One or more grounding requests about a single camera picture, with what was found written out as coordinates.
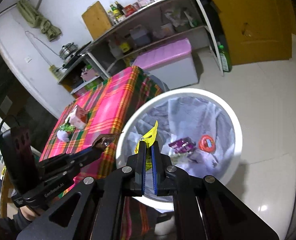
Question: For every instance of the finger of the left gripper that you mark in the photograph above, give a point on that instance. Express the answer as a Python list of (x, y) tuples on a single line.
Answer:
[(75, 164), (86, 156)]

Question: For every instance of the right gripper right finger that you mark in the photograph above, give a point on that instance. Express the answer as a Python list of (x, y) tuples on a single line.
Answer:
[(204, 207)]

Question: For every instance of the long white foam net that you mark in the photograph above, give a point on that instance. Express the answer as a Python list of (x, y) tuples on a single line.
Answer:
[(63, 136)]

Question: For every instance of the green pea snack bag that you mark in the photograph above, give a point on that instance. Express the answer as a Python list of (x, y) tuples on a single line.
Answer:
[(67, 126)]

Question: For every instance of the red white juice carton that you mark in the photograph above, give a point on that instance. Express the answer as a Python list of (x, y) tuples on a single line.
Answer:
[(78, 117)]

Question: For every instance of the orange lid plastic cup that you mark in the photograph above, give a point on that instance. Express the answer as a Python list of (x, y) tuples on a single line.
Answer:
[(207, 144)]

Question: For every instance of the purple snack wrapper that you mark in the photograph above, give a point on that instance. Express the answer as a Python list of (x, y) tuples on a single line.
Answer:
[(183, 145)]

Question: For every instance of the yellow snack wrapper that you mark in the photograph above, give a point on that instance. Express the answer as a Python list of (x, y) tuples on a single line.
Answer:
[(149, 142)]

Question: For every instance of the white round trash bin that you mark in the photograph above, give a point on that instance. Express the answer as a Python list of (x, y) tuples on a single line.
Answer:
[(197, 129)]

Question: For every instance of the person's left hand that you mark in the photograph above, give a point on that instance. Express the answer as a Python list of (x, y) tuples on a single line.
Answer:
[(31, 213)]

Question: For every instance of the pink plastic basket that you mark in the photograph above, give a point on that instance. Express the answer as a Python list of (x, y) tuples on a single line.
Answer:
[(88, 74)]

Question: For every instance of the wooden side shelf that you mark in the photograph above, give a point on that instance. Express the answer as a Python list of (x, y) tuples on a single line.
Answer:
[(71, 79)]

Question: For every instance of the black induction cooker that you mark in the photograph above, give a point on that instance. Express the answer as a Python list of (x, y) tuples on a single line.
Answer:
[(74, 55)]

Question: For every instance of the steel steamer pot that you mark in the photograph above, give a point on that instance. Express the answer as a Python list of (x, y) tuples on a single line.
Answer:
[(67, 50)]

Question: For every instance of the wooden cutting board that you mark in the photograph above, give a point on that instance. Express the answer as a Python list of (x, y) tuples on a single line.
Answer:
[(96, 20)]

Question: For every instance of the purple liquid jug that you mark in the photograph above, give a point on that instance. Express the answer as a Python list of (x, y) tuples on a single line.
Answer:
[(140, 35)]

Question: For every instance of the pink lid storage box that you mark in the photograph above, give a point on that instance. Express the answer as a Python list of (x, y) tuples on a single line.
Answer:
[(171, 63)]

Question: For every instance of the green hanging cloth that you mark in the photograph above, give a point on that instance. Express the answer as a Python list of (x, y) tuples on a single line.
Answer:
[(37, 20)]

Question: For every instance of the green glass bottle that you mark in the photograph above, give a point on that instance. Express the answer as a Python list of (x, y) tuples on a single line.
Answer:
[(225, 58)]

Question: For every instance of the green oil bottle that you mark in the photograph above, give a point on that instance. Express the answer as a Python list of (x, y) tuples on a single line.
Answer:
[(116, 13)]

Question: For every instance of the dark soy sauce bottle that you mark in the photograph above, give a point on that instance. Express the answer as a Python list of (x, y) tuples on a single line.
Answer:
[(119, 7)]

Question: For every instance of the red lidded jar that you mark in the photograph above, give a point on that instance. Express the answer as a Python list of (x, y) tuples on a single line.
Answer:
[(129, 10)]

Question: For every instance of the white metal shelf rack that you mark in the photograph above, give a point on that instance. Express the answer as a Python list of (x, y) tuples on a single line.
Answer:
[(155, 23)]

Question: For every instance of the yellow wooden door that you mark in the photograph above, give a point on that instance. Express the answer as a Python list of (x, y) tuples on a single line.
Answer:
[(257, 30)]

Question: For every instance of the power strip on wall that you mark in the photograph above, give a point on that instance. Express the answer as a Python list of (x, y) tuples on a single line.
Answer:
[(55, 72)]

